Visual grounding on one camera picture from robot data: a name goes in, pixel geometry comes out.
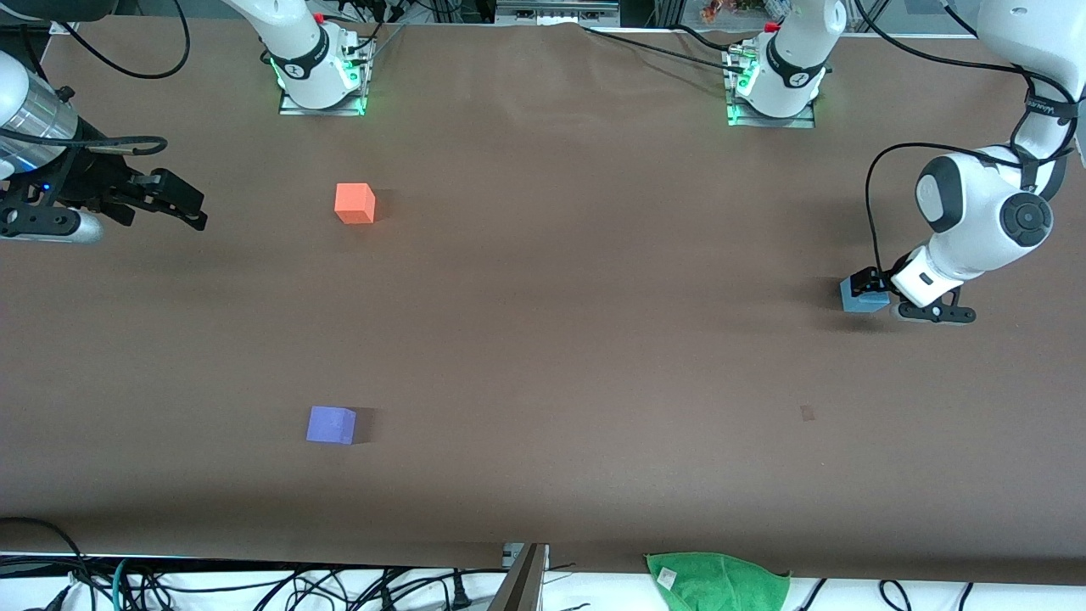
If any aluminium frame rail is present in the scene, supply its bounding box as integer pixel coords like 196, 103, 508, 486
495, 0, 621, 25

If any brown table cover sheet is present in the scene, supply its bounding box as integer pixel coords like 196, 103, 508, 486
0, 17, 1086, 586

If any green cloth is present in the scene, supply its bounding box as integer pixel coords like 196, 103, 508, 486
645, 552, 792, 611

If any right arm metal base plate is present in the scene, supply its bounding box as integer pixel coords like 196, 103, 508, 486
278, 36, 369, 116

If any orange foam block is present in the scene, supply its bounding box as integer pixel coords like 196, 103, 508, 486
334, 182, 377, 226

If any purple foam block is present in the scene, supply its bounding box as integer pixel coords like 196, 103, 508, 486
305, 406, 358, 446

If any blue foam block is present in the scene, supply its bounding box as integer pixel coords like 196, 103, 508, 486
840, 273, 892, 314

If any black table cable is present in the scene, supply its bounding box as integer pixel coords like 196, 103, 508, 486
579, 24, 747, 76

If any grey metal bar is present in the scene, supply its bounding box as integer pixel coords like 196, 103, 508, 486
490, 543, 549, 611

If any thick black floor cable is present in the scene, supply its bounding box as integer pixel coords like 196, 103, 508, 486
0, 517, 92, 611

